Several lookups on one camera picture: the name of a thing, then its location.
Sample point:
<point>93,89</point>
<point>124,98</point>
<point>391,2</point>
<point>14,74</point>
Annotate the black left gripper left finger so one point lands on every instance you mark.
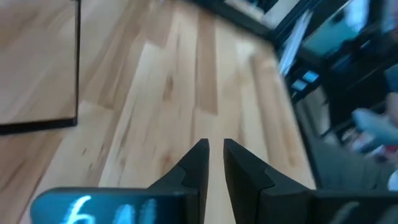
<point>194,180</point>

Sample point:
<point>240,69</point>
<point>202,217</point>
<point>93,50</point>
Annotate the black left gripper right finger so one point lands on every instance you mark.
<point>245,186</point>

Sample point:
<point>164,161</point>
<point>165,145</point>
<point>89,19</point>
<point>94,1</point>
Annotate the light blue object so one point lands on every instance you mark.
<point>373,126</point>

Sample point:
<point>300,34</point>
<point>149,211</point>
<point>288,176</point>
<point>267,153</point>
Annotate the wooden shelf with black frame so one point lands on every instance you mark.
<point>37,62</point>

